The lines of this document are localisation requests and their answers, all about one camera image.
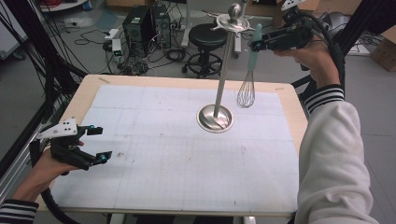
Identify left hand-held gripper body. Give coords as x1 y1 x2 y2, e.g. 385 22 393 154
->
35 117 96 172

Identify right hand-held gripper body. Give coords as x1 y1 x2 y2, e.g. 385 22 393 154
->
264 0 316 51

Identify whisk with pale green handle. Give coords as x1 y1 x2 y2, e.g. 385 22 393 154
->
236 22 263 109

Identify steel utensil stand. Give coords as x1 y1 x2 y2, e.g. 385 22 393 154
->
195 3 255 134

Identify person's right hand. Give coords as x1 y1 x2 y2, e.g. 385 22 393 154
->
274 38 341 90

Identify person's left hand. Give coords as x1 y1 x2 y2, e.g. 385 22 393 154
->
12 148 79 203

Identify black round stool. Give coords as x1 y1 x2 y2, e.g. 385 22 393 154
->
181 22 229 79

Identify white grid mat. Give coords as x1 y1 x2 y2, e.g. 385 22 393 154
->
50 84 301 214

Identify white power strip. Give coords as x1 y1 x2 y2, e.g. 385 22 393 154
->
110 38 123 58

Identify cardboard box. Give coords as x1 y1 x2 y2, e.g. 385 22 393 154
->
369 26 396 74

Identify black computer tower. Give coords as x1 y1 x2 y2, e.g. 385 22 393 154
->
150 3 173 49
122 5 154 58

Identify tangle of floor cables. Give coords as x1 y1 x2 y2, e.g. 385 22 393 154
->
74 27 191 77

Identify black metal frame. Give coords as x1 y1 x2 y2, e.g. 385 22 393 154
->
0 0 90 206

